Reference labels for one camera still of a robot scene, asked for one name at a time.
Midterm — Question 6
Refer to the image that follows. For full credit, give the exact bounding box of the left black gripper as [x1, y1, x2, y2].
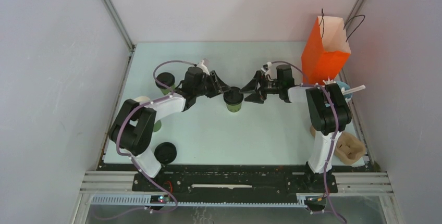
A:
[194, 71, 230, 99]

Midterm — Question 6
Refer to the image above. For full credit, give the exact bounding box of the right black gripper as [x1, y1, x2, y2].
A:
[239, 70, 282, 104]

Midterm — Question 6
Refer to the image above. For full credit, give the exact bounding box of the black coffee cup lid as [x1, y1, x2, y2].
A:
[155, 72, 176, 89]

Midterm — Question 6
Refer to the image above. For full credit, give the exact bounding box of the orange paper bag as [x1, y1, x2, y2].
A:
[301, 11, 365, 85]

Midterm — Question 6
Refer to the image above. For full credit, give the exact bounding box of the brown pulp cup carrier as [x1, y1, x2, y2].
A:
[309, 126, 366, 171]

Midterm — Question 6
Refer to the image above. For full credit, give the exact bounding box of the green paper coffee cup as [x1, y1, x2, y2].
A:
[160, 84, 176, 95]

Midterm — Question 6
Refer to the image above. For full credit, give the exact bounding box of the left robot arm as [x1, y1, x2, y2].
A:
[108, 66, 231, 191]

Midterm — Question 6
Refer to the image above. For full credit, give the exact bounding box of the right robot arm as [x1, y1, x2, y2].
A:
[239, 61, 352, 192]

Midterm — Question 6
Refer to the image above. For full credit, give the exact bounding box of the stack of paper cups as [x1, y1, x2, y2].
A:
[134, 96, 162, 133]

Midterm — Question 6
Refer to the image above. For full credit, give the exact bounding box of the stack of black lids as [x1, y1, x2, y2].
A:
[154, 142, 177, 165]

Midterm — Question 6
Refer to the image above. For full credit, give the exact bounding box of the blue cup of stirrers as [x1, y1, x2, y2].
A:
[323, 78, 366, 103]

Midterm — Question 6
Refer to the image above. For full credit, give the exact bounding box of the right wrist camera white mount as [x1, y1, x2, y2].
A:
[261, 61, 273, 81]

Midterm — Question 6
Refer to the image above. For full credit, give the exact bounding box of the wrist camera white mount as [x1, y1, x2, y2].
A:
[196, 59, 210, 75]
[261, 61, 273, 81]

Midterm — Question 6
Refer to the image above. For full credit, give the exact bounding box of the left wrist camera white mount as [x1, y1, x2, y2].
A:
[196, 59, 210, 75]

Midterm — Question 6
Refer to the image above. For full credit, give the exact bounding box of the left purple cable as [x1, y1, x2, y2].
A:
[115, 60, 198, 216]

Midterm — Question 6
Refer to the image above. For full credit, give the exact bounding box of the purple cable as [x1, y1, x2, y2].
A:
[271, 60, 348, 224]
[115, 60, 198, 216]

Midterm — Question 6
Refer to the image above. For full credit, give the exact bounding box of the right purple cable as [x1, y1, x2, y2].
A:
[271, 60, 348, 224]

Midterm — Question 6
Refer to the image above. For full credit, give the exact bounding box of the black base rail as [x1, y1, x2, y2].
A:
[132, 165, 338, 204]

